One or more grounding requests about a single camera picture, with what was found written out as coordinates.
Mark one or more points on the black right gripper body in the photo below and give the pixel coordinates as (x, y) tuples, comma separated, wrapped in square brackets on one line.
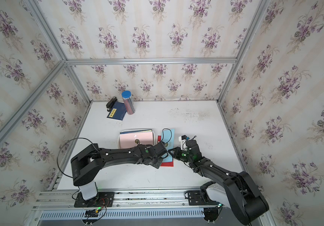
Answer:
[(180, 155)]

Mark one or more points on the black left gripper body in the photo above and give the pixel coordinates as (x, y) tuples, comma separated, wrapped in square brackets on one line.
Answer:
[(157, 163)]

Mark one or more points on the light blue envelope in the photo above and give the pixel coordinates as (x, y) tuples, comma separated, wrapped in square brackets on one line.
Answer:
[(168, 140)]

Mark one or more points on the light green envelope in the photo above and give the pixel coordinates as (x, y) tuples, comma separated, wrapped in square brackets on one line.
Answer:
[(135, 131)]

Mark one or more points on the white plastic storage box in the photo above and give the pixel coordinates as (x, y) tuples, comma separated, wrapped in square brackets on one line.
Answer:
[(136, 138)]

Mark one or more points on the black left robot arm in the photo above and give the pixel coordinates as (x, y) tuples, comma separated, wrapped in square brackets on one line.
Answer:
[(86, 164)]

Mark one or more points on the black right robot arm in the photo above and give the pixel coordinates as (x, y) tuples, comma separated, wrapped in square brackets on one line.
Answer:
[(243, 195)]

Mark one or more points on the dark blue book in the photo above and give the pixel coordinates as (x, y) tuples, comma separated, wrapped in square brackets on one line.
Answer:
[(118, 111)]

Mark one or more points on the blue-lidded pencil tube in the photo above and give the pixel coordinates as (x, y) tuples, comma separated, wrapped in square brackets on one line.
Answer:
[(128, 101)]

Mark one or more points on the black stapler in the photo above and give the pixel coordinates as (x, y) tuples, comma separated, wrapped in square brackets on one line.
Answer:
[(111, 103)]

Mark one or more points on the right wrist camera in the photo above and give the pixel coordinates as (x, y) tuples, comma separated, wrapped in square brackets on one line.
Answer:
[(183, 139)]

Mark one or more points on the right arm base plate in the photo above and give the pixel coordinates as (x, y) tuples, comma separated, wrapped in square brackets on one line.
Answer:
[(198, 198)]

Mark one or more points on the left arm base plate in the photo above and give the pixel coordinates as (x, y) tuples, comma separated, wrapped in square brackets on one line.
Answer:
[(102, 199)]

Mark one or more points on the aluminium mounting rail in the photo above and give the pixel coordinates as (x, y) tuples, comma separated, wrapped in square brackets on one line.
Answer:
[(122, 199)]

